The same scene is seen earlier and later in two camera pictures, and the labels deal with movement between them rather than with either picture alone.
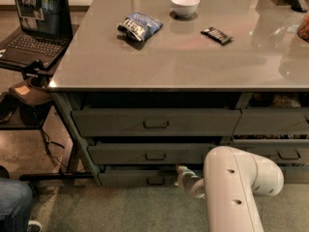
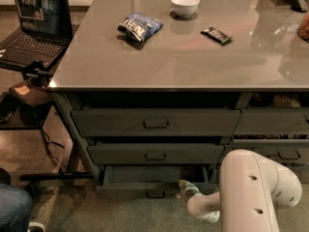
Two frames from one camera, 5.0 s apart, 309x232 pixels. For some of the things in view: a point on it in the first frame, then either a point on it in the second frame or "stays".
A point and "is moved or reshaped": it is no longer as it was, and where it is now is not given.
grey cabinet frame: [141, 138] stays
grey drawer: [266, 122] stays
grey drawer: [155, 122] stays
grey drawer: [138, 175] is moved or reshaped
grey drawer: [278, 151] stays
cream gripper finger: [182, 169] → [187, 186]
